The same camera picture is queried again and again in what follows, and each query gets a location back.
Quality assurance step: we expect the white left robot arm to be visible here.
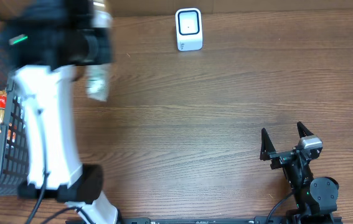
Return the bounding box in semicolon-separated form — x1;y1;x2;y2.
4;0;121;224

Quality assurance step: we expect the white barcode scanner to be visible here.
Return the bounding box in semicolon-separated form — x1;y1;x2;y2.
175;7;203;52

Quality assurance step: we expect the white tube gold cap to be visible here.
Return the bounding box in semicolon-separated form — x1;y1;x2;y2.
85;1;113;101

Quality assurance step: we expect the dark grey plastic basket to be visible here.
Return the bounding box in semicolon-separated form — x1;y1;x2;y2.
0;37;29;196

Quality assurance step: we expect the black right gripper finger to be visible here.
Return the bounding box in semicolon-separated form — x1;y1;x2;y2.
297;121;313;138
260;128;276;161

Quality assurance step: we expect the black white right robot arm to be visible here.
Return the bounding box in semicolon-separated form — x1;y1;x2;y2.
260;121;342;223

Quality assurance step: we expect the black mounting rail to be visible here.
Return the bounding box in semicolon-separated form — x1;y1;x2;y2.
65;216;343;224

